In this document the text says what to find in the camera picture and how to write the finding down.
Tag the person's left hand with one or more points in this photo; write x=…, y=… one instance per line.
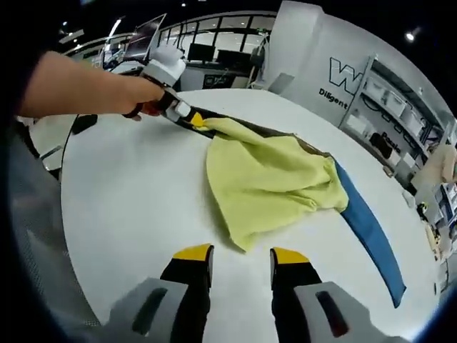
x=144, y=98

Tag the yellow blue grey garment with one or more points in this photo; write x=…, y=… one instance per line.
x=271, y=178

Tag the round ceiling light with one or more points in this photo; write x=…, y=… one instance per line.
x=410, y=35

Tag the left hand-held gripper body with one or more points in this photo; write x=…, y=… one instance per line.
x=162, y=69

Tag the beige cloth items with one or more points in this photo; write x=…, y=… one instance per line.
x=433, y=237

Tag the dark counter desk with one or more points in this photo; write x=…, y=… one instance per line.
x=214, y=76

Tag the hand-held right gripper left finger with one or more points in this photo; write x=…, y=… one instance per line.
x=189, y=296

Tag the grey mesh office chair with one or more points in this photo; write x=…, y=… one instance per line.
x=39, y=232

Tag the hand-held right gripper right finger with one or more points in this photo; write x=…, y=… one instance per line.
x=289, y=296

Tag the white floor stand device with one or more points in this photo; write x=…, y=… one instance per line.
x=262, y=60

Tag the black monitor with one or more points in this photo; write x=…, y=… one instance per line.
x=233, y=59
x=200, y=52

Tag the white storage bin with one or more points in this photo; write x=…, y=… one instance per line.
x=414, y=118
x=395, y=101
x=375, y=86

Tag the grey metal shelving unit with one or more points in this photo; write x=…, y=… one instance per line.
x=358, y=93

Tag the large display screen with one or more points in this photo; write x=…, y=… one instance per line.
x=144, y=39

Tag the black cloth bundle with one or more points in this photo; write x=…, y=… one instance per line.
x=380, y=143

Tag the white crumpled cloth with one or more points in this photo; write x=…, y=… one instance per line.
x=408, y=198

